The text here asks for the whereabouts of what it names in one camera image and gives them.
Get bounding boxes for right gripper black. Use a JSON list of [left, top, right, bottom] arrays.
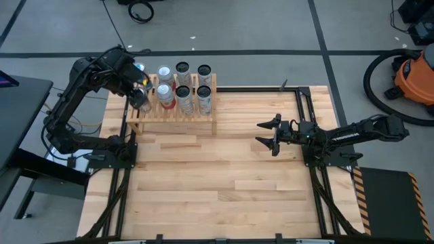
[[254, 113, 320, 157]]

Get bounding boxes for dark tablet screen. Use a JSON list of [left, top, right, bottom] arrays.
[[0, 70, 20, 89]]

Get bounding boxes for black desk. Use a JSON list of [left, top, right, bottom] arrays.
[[0, 75, 87, 220]]

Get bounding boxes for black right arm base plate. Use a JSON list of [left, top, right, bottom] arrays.
[[301, 140, 363, 167]]

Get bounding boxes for wooden slatted shelf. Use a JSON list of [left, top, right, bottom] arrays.
[[125, 73, 218, 137]]

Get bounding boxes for orange vacuum cleaner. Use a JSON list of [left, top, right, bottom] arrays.
[[384, 43, 434, 116]]

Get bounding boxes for black mat hazard stripes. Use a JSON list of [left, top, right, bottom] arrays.
[[352, 165, 433, 242]]

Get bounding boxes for blue silver Red Bull can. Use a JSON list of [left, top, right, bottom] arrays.
[[134, 62, 153, 91], [134, 83, 153, 114]]

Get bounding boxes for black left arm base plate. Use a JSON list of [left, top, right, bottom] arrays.
[[83, 142, 138, 170]]

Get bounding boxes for black equipment case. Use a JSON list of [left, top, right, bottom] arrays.
[[408, 18, 434, 47], [398, 0, 434, 24]]

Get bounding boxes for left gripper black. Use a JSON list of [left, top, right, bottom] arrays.
[[113, 56, 153, 110]]

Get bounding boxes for orange shop vacuum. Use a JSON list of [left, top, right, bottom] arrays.
[[362, 48, 434, 127]]

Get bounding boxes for pink white Spindrift can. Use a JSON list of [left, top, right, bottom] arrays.
[[155, 83, 177, 110], [157, 64, 177, 88]]

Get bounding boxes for black equipment box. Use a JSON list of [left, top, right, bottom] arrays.
[[117, 0, 164, 5]]

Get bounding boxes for coiled black cable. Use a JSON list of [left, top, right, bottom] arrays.
[[127, 0, 155, 24]]

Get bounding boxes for white paper sheet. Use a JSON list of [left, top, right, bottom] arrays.
[[45, 148, 92, 174]]

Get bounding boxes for white Celsius can black lid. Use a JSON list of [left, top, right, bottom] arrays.
[[175, 85, 195, 117], [175, 61, 193, 87], [197, 64, 214, 88], [196, 85, 214, 117]]

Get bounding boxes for long black floor cable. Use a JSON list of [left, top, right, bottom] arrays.
[[101, 0, 128, 48]]

